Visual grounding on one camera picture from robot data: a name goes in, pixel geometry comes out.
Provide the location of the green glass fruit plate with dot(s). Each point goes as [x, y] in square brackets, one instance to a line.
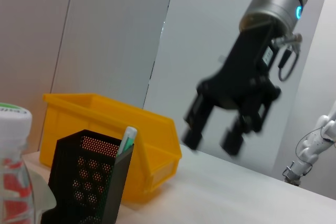
[39, 190]

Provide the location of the yellow plastic bin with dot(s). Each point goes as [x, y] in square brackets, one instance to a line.
[92, 119]

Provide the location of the green label water bottle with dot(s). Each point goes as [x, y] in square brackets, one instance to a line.
[13, 134]

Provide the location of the green utility knife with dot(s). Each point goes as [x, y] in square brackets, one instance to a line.
[127, 140]

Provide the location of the black mesh pen holder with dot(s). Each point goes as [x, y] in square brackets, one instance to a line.
[86, 182]

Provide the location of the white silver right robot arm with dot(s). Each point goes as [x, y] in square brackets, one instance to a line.
[278, 1]

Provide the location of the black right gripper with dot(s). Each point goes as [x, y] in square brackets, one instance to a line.
[241, 77]

